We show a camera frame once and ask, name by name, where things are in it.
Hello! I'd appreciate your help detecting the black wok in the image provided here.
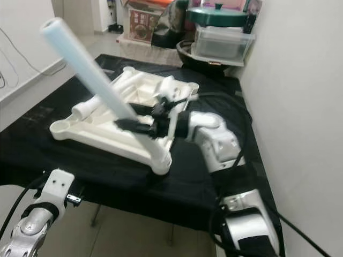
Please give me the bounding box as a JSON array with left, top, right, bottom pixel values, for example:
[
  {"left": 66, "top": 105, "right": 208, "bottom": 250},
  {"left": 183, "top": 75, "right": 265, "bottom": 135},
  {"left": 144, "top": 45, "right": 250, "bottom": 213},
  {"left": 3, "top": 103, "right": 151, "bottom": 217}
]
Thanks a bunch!
[{"left": 176, "top": 40, "right": 247, "bottom": 67}]

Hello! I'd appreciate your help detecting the black tablecloth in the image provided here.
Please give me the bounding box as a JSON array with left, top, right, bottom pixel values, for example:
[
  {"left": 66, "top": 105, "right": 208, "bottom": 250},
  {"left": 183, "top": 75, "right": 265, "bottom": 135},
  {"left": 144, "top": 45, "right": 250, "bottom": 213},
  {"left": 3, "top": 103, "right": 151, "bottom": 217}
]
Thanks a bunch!
[{"left": 0, "top": 54, "right": 271, "bottom": 236}]

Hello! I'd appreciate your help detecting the clear plastic container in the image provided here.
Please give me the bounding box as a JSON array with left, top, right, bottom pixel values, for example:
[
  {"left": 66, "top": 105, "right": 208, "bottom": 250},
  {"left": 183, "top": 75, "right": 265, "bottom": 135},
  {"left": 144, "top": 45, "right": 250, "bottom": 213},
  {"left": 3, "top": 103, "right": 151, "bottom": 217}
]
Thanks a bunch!
[{"left": 192, "top": 24, "right": 257, "bottom": 61}]

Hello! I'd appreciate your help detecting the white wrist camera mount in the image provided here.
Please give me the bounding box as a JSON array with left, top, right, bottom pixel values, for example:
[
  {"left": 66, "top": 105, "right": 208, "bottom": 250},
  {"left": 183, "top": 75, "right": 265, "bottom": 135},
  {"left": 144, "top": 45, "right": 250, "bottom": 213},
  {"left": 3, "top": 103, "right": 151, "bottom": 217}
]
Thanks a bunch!
[
  {"left": 156, "top": 75, "right": 193, "bottom": 144},
  {"left": 42, "top": 169, "right": 76, "bottom": 210}
]

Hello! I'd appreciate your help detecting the green pot lid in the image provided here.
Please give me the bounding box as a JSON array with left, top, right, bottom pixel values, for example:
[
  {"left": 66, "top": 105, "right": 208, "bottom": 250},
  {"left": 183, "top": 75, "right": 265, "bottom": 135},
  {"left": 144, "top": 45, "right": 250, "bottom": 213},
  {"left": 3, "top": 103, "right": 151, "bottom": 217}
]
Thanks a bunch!
[{"left": 187, "top": 3, "right": 251, "bottom": 26}]

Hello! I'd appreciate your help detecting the beige cloth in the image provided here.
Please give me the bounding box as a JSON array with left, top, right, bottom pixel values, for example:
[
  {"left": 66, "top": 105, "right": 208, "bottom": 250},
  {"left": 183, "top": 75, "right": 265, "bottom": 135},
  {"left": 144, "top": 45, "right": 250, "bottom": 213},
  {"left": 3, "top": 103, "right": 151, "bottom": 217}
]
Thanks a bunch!
[{"left": 118, "top": 36, "right": 180, "bottom": 62}]

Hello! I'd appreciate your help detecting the glossy black bag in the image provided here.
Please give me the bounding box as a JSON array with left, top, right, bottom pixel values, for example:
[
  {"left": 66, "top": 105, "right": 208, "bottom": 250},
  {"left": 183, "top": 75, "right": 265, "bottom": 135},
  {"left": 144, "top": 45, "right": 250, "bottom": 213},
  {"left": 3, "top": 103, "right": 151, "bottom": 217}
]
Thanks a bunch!
[{"left": 151, "top": 0, "right": 191, "bottom": 50}]

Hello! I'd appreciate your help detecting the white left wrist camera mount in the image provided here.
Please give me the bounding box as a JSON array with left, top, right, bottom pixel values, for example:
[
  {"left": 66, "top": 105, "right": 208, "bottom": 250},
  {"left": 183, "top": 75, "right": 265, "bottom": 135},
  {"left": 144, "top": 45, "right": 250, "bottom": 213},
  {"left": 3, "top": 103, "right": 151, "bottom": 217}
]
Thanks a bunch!
[{"left": 42, "top": 169, "right": 76, "bottom": 210}]

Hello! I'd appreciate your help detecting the clear box with orange lid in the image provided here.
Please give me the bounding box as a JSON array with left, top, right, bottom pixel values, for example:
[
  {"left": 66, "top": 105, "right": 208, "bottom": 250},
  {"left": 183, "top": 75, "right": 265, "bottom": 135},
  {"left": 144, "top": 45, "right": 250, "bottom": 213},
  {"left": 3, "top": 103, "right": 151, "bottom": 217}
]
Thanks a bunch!
[{"left": 122, "top": 0, "right": 164, "bottom": 44}]

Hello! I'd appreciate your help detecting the white plastic table top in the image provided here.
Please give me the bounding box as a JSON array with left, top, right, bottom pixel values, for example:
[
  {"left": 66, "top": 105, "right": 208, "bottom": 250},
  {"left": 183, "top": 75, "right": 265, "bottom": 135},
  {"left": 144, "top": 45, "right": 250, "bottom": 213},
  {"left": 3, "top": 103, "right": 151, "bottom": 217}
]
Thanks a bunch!
[{"left": 49, "top": 65, "right": 200, "bottom": 176}]

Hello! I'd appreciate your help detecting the clear tape patch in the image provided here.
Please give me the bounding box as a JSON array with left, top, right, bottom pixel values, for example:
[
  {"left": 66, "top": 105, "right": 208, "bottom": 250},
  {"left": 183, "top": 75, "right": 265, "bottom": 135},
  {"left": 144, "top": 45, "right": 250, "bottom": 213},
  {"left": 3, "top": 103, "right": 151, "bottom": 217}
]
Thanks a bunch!
[{"left": 17, "top": 109, "right": 53, "bottom": 134}]

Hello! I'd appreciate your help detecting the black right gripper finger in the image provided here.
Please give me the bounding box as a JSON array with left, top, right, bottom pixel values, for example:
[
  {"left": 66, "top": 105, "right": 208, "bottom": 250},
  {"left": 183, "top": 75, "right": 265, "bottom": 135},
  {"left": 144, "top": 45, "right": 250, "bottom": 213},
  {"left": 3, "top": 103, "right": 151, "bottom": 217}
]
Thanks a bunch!
[
  {"left": 128, "top": 103, "right": 160, "bottom": 117},
  {"left": 116, "top": 118, "right": 157, "bottom": 137}
]

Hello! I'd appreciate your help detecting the black wall cable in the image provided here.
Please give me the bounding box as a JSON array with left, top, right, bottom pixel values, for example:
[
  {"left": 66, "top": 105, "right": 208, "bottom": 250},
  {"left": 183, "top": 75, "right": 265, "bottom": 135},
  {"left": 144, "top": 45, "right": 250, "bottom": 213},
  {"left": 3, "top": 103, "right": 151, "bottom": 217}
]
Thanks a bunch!
[{"left": 0, "top": 27, "right": 68, "bottom": 81}]

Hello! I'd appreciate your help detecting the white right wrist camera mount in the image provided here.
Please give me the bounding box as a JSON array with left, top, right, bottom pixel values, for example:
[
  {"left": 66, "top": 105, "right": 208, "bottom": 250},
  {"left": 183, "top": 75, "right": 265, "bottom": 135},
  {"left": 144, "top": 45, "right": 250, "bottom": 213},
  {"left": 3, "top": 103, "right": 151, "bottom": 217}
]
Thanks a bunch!
[{"left": 156, "top": 75, "right": 193, "bottom": 144}]

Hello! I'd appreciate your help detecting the dark printed carton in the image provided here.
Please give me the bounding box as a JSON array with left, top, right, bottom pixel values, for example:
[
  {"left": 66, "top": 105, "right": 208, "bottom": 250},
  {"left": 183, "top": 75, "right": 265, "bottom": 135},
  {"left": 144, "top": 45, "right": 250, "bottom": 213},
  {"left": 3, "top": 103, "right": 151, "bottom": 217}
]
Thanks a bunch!
[{"left": 245, "top": 0, "right": 263, "bottom": 33}]

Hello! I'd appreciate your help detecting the floor mop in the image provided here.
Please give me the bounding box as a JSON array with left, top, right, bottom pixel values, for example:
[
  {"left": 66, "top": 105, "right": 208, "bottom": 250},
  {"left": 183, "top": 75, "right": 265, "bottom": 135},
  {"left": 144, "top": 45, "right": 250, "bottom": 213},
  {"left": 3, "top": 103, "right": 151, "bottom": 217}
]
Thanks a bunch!
[{"left": 108, "top": 0, "right": 125, "bottom": 34}]

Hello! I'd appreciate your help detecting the pink storage box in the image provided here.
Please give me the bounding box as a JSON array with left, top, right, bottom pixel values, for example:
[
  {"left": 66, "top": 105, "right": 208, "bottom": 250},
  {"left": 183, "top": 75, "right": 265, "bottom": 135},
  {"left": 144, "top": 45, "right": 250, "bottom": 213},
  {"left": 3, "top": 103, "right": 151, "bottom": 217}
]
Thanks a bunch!
[{"left": 198, "top": 0, "right": 250, "bottom": 10}]

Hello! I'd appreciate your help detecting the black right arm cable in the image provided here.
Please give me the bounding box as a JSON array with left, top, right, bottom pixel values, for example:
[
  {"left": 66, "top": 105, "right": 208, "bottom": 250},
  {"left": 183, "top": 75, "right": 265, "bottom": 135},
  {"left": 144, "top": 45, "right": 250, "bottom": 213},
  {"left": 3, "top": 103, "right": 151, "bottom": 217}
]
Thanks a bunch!
[{"left": 169, "top": 92, "right": 333, "bottom": 257}]

